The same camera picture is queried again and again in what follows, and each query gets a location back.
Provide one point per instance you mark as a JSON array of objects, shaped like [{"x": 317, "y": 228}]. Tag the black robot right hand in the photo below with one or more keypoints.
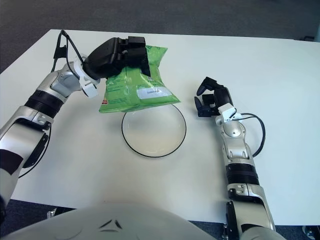
[{"x": 222, "y": 97}]

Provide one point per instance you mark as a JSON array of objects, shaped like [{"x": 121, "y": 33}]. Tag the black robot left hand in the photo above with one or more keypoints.
[{"x": 105, "y": 60}]

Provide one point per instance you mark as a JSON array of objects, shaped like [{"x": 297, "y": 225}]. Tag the green snack bag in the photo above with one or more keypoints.
[{"x": 135, "y": 87}]

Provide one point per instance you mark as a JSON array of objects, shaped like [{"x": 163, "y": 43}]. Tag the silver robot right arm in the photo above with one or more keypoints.
[{"x": 235, "y": 135}]

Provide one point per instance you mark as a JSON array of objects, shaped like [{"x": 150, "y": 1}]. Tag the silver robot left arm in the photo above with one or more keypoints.
[{"x": 25, "y": 130}]

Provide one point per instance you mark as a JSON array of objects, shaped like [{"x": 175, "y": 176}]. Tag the white plate with black rim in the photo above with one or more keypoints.
[{"x": 155, "y": 135}]

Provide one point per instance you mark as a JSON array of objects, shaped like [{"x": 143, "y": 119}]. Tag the white right wrist connector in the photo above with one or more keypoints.
[{"x": 228, "y": 113}]

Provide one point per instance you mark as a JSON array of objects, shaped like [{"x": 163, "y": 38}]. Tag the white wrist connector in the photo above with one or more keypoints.
[
  {"x": 228, "y": 113},
  {"x": 90, "y": 90}
]

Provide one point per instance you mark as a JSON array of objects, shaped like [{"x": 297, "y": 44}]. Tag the white left wrist connector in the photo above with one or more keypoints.
[{"x": 90, "y": 90}]

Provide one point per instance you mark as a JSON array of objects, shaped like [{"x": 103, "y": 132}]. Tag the grey robot torso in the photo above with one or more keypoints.
[{"x": 150, "y": 225}]

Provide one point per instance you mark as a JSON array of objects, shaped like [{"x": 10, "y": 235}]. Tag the grey caster wheel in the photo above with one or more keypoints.
[{"x": 308, "y": 231}]

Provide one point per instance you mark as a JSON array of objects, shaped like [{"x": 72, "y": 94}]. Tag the small silver metal bracket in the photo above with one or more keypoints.
[{"x": 51, "y": 213}]

